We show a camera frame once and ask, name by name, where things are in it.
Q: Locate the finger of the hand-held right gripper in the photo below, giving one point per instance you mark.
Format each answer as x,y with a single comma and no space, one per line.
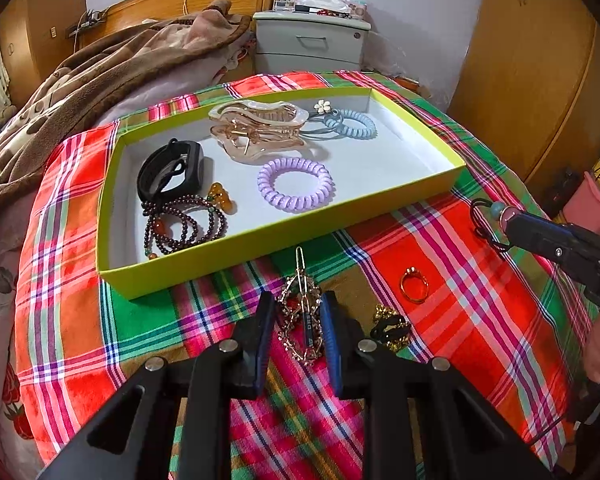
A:
540,242
545,219

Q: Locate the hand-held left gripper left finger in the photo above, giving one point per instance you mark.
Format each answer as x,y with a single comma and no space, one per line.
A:
264,325

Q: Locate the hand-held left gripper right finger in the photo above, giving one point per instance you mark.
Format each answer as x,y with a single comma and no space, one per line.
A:
331,335

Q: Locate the gold rhinestone hair clip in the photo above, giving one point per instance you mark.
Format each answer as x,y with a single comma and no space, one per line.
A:
300,290

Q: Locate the yellow-green cardboard box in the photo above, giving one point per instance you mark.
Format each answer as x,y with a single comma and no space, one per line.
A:
230,270

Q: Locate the black wristband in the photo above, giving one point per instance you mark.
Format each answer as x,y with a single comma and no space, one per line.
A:
190,155

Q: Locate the translucent pink hair claw clip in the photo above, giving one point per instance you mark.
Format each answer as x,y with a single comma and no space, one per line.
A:
260,110

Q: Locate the pink container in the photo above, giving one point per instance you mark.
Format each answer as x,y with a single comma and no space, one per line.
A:
587,205

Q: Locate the black and gold bow clip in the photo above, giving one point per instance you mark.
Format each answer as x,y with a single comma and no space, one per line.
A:
390,327

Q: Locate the red green plaid cloth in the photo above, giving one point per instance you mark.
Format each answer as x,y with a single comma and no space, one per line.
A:
455,270

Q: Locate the wooden wardrobe door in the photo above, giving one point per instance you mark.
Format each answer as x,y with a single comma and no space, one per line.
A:
530,70

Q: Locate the floral bed sheet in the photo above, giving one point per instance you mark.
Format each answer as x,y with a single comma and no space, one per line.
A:
2,360

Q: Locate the brown patterned blanket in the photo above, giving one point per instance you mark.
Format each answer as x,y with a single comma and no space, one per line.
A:
105,90

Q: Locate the grey nightstand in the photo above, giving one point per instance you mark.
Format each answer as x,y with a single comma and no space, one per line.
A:
310,42

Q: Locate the clutter of cosmetics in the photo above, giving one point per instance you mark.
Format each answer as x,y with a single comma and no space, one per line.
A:
330,5

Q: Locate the wooden headboard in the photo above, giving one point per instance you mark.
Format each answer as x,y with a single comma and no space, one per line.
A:
205,0

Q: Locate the power strip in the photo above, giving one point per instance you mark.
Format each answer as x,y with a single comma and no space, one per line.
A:
85,22

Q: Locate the tall wooden wardrobe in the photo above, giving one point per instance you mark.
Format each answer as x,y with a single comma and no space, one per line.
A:
45,25

